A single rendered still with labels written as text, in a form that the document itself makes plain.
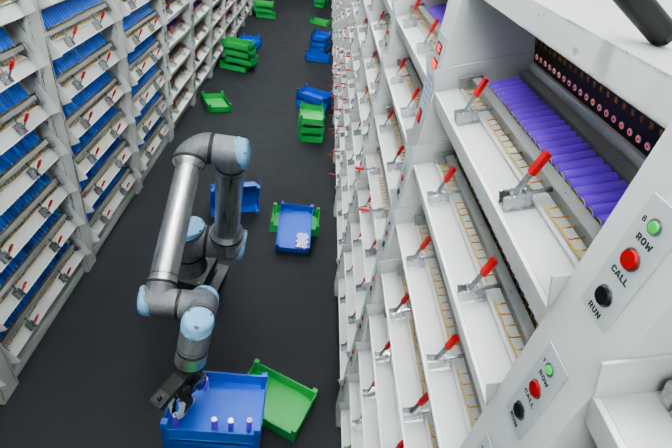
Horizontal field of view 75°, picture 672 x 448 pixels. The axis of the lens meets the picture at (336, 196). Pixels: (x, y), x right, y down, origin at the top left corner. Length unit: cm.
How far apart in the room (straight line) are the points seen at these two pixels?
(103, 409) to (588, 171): 188
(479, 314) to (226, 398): 111
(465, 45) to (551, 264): 55
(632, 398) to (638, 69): 28
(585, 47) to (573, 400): 35
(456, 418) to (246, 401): 96
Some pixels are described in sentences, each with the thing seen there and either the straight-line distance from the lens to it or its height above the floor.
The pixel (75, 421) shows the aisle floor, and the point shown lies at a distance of 210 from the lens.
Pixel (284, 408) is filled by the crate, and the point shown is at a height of 0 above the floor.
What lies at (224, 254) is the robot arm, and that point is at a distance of 209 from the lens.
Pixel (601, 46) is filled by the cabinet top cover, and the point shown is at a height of 169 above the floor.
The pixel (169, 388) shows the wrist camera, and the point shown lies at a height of 55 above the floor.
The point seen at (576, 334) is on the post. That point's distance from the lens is 49.
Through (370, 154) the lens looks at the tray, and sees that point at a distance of 185.
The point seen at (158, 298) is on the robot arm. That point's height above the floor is 71.
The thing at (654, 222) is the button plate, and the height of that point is 160.
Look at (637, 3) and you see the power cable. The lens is 52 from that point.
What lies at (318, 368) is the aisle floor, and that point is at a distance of 213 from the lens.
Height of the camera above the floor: 177
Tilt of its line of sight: 35 degrees down
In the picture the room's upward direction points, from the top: 11 degrees clockwise
